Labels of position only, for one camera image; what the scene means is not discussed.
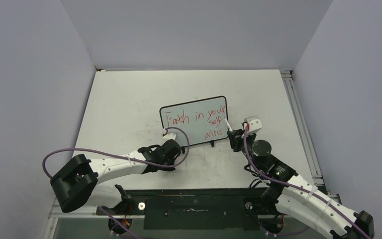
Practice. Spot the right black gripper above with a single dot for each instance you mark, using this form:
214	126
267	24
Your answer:
236	139

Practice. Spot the small black-framed whiteboard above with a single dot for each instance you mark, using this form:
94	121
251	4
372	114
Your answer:
200	121

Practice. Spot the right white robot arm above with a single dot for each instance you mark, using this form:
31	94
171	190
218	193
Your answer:
292	195

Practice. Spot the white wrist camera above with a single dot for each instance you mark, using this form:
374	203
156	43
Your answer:
252	125
168	135

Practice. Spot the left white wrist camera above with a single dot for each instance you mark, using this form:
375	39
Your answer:
168	135

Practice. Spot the white marker pen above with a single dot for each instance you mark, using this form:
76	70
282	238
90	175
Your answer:
228	124

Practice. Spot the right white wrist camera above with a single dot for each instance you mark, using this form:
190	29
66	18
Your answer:
252	125

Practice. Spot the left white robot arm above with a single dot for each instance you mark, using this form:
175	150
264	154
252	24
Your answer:
81	180

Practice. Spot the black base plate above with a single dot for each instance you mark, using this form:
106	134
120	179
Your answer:
197	209

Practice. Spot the aluminium frame rail right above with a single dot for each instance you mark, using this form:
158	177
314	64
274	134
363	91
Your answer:
302	129

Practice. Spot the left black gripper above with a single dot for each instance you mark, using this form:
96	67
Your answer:
168	168

